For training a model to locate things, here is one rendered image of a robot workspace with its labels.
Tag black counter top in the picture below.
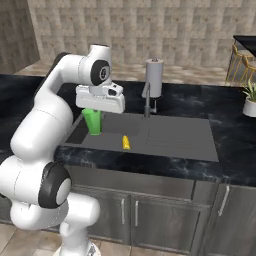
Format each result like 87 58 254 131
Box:
232 34 256 58

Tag gold bar stool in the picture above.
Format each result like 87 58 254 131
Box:
225 42 256 88

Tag yellow corn cob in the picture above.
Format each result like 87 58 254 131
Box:
121 134 132 151

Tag grey paper towel roll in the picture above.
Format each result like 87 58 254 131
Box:
145 58 164 99

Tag potted plant in white pot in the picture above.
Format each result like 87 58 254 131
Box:
242 79 256 118

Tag grey cupboard door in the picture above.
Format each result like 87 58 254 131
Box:
64 185 132 246
203 183 256 256
130 194 213 256

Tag grey tap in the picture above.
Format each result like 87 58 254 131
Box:
141 80 158 119

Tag grey sink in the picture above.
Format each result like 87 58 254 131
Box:
63 110 220 163

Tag green cup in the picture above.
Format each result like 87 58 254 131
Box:
82 108 103 136

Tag silver cupboard handle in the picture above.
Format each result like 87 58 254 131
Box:
217 185 231 217
133 200 140 228
120 198 126 225

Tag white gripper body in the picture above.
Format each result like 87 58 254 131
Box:
75 84 127 114

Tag grey false drawer front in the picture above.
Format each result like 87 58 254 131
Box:
64 165 196 201

